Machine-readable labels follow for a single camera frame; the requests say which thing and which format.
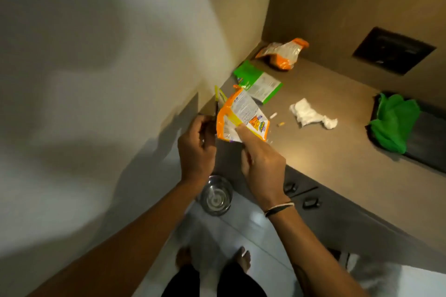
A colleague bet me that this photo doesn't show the person's right hand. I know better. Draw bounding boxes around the person's right hand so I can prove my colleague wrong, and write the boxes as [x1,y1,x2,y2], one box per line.
[236,123,288,211]

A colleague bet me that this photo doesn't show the person's left hand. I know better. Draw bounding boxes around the person's left hand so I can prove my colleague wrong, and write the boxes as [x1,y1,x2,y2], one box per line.
[177,115,218,187]

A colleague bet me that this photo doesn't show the orange and white snack packet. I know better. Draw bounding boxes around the orange and white snack packet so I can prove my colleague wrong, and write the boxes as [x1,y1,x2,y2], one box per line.
[214,85,271,143]

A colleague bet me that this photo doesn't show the person's left forearm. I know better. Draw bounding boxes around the person's left forearm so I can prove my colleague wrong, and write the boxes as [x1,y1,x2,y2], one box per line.
[26,179,210,297]

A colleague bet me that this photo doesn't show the person's right forearm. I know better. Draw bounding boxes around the person's right forearm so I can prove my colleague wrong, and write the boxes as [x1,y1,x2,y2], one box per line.
[265,204,370,297]

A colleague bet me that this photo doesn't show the black and white wrist band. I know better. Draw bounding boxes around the black and white wrist band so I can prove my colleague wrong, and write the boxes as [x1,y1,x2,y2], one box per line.
[264,202,295,218]

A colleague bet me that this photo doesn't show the green and white packet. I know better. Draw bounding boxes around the green and white packet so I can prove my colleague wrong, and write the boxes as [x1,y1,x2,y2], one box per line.
[232,60,283,105]

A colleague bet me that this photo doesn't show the crumpled white tissue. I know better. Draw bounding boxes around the crumpled white tissue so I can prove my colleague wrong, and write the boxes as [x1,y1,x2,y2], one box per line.
[289,98,338,130]

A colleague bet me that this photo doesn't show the person's right foot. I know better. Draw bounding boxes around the person's right foot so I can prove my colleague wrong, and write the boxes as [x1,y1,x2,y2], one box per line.
[231,246,252,274]

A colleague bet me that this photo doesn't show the person's foot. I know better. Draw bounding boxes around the person's foot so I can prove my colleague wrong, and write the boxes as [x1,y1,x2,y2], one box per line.
[231,246,252,274]
[175,247,192,272]

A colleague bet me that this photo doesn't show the crumpled orange snack packet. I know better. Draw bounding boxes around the crumpled orange snack packet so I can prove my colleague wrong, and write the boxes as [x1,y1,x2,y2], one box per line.
[255,38,310,71]

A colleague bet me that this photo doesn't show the person's left foot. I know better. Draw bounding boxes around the person's left foot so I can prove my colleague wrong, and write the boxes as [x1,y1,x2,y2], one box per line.
[175,247,192,272]

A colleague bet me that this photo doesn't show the grey base cabinet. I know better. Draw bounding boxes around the grey base cabinet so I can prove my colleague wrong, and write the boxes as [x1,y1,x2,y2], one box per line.
[223,164,446,274]

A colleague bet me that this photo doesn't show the black trousers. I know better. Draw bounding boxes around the black trousers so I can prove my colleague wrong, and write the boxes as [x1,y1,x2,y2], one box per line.
[161,265,268,297]

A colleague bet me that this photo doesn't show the green cloth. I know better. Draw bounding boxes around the green cloth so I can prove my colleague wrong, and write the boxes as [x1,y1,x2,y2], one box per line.
[369,93,421,155]

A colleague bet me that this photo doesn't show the dark wall socket plate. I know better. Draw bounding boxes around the dark wall socket plate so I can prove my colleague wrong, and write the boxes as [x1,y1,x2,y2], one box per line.
[351,26,437,76]

